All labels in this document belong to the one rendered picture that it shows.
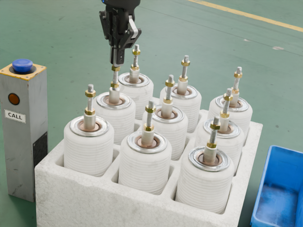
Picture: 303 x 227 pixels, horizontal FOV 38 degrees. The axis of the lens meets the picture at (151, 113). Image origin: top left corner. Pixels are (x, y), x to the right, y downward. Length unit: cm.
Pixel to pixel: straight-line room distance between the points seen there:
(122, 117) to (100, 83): 68
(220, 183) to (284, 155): 40
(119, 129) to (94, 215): 19
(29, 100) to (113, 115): 17
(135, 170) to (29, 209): 33
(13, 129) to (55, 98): 53
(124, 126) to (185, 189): 22
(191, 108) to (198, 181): 26
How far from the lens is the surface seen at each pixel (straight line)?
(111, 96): 93
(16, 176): 105
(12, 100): 93
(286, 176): 118
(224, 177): 78
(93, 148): 83
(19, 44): 192
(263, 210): 112
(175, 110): 93
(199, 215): 79
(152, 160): 79
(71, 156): 85
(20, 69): 91
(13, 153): 101
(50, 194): 89
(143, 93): 102
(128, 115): 93
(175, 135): 89
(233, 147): 88
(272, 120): 151
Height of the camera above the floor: 70
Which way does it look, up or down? 30 degrees down
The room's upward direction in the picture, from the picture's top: 6 degrees clockwise
